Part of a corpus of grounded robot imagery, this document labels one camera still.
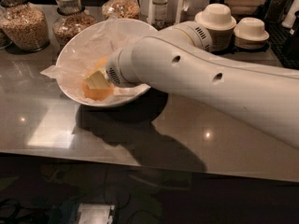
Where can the yellow segmented gripper finger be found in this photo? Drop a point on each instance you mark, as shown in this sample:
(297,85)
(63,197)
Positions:
(97,79)

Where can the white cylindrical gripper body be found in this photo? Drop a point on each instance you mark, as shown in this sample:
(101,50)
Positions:
(114,69)

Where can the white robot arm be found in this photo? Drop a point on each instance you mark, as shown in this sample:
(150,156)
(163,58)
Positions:
(176,60)

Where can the white bowl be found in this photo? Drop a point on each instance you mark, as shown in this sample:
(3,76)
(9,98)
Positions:
(78,47)

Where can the white crumpled paper liner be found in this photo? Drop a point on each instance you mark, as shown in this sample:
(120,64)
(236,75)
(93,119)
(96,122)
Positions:
(87,47)

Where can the right glass jar of cereal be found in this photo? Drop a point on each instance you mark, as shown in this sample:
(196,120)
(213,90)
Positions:
(121,9)

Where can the glass jar of cereal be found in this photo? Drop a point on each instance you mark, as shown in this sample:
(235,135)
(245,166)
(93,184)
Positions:
(121,9)
(72,20)

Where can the middle glass jar of cereal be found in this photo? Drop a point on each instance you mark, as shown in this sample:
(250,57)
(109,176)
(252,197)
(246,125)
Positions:
(72,20)

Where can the clear glass bottle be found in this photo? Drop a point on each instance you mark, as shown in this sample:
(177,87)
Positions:
(159,12)

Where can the white appliance in background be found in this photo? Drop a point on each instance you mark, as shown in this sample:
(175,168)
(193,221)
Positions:
(177,10)

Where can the large glass jar of grains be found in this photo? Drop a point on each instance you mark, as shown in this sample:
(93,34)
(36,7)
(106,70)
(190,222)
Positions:
(24,25)

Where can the glass jar at left edge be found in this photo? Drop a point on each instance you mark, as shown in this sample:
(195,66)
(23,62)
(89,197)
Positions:
(4,39)

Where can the tall stack of paper bowls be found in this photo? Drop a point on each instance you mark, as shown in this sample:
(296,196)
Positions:
(217,19)

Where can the black mat under bowls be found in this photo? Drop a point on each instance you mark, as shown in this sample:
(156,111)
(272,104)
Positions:
(232,49)

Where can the short stack of paper bowls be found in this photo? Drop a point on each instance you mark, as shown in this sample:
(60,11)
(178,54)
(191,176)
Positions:
(250,33)

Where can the silver device under table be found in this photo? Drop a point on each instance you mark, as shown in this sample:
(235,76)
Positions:
(89,213)

